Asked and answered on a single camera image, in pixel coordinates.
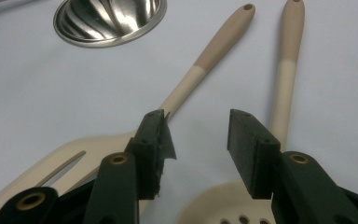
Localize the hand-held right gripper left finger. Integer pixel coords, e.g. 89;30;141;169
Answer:
83;108;177;224

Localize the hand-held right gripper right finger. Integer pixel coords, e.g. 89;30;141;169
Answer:
227;108;358;224

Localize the beige perforated skimmer spoon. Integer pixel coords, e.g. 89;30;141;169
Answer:
173;0;306;224

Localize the beige slotted spatula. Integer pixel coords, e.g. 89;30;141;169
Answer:
0;3;256;218

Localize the steel utensil rack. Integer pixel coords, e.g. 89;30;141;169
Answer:
53;0;168;49

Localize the white paper sheet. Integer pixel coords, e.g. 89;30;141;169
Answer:
0;0;358;224

